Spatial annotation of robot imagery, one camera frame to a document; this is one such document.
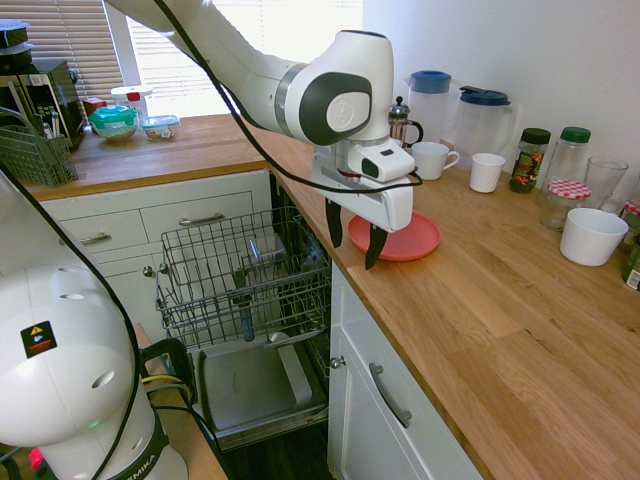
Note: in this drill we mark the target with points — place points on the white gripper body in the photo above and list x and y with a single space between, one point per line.
395 210

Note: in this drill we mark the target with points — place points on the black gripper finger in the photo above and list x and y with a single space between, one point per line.
334 225
375 250

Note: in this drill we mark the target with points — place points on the red round plate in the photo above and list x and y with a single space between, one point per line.
415 241

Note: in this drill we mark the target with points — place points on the open dishwasher door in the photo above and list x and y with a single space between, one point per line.
250 385

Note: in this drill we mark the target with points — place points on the clear plastic container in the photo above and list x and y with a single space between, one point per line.
267 249

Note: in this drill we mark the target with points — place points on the glass French press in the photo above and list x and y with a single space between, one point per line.
400 127

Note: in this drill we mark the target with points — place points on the white ribbed cup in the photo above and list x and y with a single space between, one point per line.
486 175

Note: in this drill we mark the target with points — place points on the clear pitcher round blue lid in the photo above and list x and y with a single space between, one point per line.
430 110

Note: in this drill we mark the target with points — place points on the clear pitcher dark spouted lid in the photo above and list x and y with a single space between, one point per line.
482 135

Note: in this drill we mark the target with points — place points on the round metal cabinet knob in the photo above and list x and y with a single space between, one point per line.
338 362

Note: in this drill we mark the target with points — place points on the glass jar red checkered lid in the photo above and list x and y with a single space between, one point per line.
565 192

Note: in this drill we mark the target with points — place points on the clear jar green lid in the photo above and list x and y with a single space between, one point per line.
570 160

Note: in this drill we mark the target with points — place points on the white cabinet door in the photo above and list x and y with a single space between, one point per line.
370 435

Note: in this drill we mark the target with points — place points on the white ceramic bowl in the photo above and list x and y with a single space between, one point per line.
590 245

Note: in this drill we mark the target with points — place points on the small container blue lid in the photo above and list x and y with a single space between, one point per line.
160 127

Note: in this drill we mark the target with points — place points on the horizontal slat window blind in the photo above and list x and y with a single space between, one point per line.
60 30
280 25

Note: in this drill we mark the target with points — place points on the clear drinking glass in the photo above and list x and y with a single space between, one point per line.
605 185

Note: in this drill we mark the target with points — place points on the small jar red checkered lid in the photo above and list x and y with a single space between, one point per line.
632 220

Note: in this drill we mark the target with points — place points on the white container red label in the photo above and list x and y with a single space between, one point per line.
131 97

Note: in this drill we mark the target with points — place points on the food container teal lid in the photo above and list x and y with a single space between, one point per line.
114 122

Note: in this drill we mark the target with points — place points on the dark green jar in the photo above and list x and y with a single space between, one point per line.
632 265

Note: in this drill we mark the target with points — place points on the wooden robot stand board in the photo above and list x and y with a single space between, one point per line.
192 450

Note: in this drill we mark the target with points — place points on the red box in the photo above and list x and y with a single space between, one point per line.
92 106

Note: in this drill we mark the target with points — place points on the grey plastic cutlery basket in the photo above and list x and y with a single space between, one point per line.
35 160

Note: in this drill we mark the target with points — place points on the black coffee machine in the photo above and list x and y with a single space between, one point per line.
50 95

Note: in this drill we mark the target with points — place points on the red button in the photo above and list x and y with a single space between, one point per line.
36 459

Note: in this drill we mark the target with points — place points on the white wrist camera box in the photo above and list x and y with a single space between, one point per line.
387 162

